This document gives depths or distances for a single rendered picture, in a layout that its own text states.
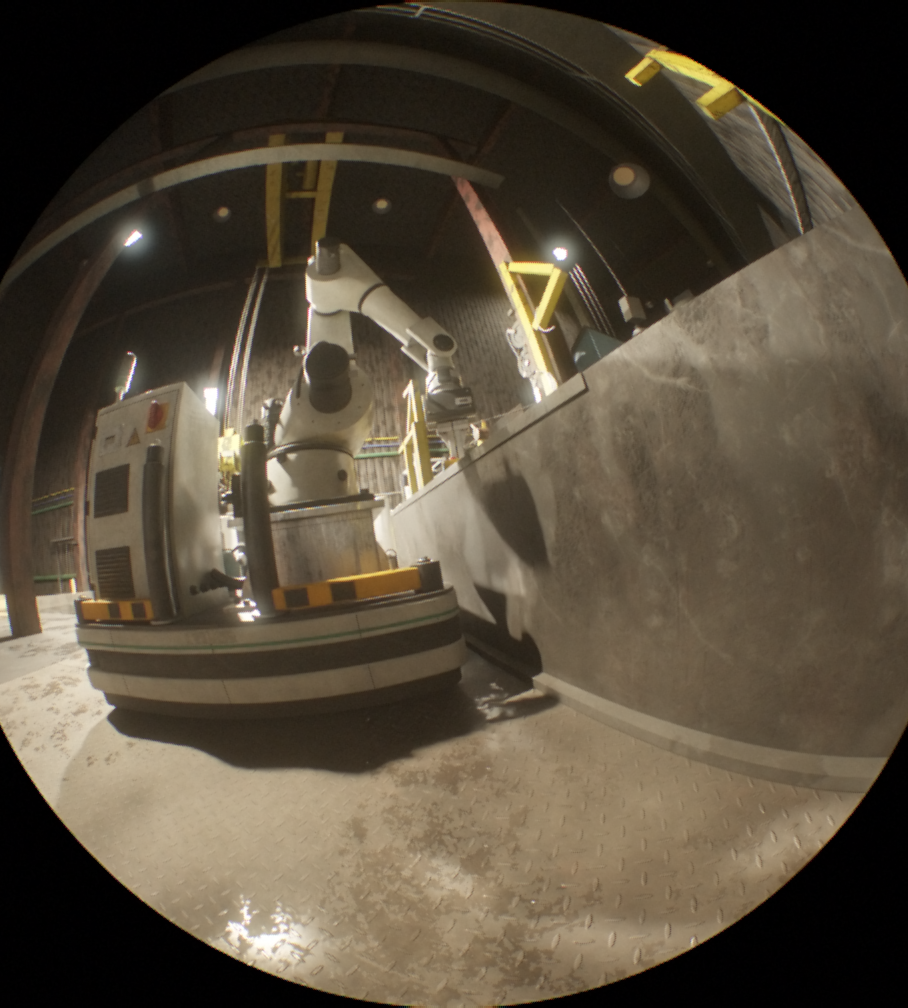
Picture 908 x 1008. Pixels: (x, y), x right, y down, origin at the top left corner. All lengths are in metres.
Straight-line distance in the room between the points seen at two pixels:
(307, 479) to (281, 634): 0.51
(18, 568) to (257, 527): 3.29
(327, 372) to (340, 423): 0.22
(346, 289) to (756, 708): 1.89
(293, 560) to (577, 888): 1.00
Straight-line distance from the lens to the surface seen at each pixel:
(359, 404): 1.07
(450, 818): 0.57
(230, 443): 4.30
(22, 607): 3.77
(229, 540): 3.89
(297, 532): 0.97
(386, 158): 5.78
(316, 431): 1.04
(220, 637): 0.83
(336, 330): 1.70
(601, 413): 0.56
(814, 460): 0.45
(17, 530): 3.80
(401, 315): 1.54
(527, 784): 0.60
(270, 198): 11.46
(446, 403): 1.30
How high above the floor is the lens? 0.46
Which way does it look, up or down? 6 degrees up
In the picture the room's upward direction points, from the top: 10 degrees counter-clockwise
